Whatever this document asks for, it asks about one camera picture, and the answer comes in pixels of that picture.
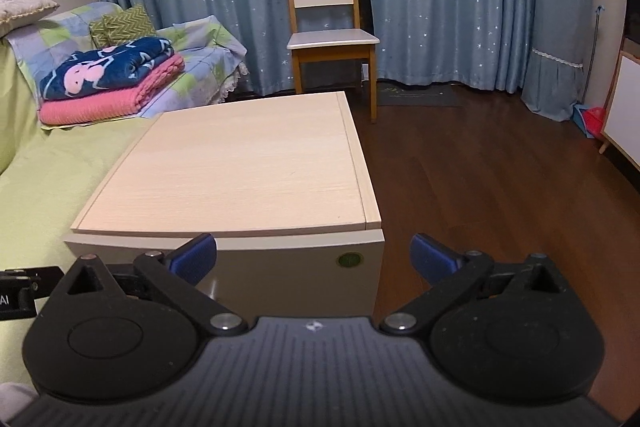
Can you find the yellow-green covered sofa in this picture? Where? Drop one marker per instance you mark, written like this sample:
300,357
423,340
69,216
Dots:
48,176

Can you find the dark door mat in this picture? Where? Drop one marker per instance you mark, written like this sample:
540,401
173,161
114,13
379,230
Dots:
436,95

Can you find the red and blue toy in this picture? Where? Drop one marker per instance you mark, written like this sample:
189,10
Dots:
589,120

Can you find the navy flamingo folded blanket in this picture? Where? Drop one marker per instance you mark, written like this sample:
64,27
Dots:
99,70

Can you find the upper white drawer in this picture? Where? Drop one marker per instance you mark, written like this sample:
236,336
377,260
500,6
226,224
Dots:
320,273

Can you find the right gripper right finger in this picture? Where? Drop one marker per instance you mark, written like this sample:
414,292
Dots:
453,279

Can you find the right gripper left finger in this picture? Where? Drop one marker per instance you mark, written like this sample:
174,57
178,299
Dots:
173,281

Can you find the wooden chair white seat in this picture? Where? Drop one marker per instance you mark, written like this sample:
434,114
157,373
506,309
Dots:
330,31

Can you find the plaid patchwork sofa cover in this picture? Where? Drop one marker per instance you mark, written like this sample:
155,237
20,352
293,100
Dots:
213,58

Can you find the pink knitted folded blanket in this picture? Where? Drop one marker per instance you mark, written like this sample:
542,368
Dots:
112,104

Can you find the light wood bedside cabinet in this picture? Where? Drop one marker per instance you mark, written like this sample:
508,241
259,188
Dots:
275,166

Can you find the green chevron cushion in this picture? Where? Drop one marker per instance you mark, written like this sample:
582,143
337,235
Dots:
121,27

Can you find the beige pillow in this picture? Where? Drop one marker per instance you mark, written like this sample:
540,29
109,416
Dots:
15,14

